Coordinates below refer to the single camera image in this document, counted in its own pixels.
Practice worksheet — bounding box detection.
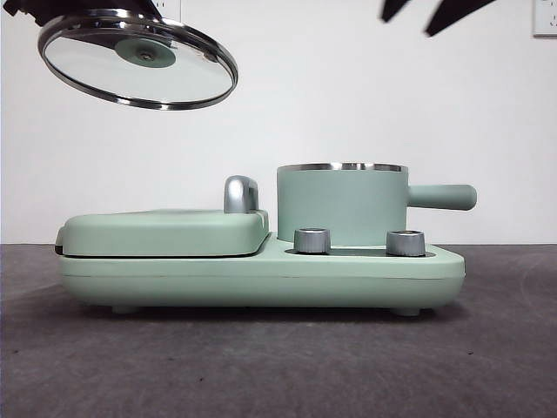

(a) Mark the glass pot lid green knob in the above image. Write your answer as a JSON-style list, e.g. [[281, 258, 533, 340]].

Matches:
[[37, 9, 239, 111]]

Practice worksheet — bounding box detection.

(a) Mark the mint green grill cover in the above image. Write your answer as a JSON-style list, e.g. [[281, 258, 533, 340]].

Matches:
[[54, 207, 271, 259]]

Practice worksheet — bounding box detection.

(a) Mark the silver control knob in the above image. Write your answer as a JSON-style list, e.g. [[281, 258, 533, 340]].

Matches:
[[293, 227, 331, 253], [386, 229, 426, 257]]

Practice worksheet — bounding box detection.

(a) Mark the mint green breakfast machine base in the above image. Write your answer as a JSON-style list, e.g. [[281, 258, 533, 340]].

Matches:
[[57, 232, 466, 315]]

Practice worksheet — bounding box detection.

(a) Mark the mint green pot with handle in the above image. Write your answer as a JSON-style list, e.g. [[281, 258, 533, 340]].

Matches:
[[276, 161, 479, 246]]

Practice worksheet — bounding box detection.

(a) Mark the chrome grill cover handle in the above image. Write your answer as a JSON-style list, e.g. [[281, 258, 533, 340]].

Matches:
[[224, 175, 261, 214]]

